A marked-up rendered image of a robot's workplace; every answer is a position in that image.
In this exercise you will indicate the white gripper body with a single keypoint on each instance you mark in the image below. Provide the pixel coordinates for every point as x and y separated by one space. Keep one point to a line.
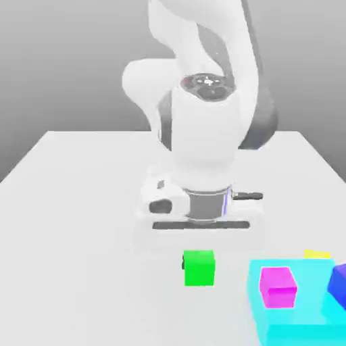
200 235

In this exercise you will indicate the small green cube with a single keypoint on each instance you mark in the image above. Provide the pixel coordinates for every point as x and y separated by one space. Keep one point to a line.
199 268

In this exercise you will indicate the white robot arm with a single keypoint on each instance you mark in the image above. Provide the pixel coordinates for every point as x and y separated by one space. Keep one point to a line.
205 129

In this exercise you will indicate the small magenta cube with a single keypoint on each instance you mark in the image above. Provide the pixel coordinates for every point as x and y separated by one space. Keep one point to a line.
277 286

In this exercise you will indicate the small yellow cube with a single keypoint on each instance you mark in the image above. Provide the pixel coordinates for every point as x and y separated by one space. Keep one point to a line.
316 254

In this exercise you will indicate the small blue cube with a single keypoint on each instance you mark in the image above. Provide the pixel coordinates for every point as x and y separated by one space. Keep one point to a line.
339 283

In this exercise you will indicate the large cyan box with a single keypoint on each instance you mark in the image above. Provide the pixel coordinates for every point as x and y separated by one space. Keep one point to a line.
297 324

